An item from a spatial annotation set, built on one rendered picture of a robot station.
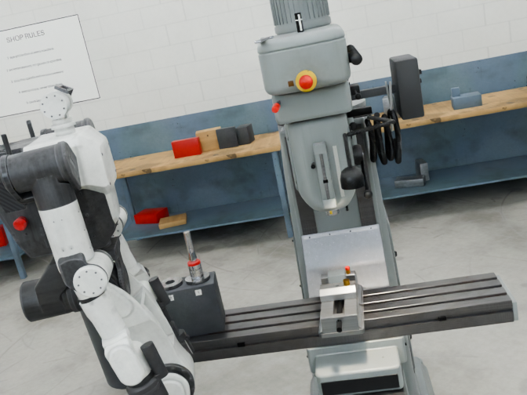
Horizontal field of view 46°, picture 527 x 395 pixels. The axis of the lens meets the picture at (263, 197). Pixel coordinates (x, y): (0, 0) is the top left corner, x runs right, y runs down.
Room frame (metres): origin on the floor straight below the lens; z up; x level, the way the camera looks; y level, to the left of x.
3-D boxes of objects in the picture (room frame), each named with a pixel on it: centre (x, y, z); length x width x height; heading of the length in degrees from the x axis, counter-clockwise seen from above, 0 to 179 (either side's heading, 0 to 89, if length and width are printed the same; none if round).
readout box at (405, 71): (2.27, -0.60, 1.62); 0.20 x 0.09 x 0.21; 171
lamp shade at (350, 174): (1.81, -0.27, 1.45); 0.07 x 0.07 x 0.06
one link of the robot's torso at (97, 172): (1.64, 0.53, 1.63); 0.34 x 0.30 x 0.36; 5
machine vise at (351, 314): (2.00, -0.19, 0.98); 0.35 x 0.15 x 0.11; 169
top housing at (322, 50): (2.04, -0.22, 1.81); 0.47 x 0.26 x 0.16; 171
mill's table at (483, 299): (2.03, -0.15, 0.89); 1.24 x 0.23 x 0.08; 81
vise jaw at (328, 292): (1.97, -0.19, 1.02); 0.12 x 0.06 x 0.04; 79
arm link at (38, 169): (1.42, 0.49, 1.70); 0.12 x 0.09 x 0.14; 96
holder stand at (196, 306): (2.10, 0.34, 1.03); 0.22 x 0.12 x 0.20; 89
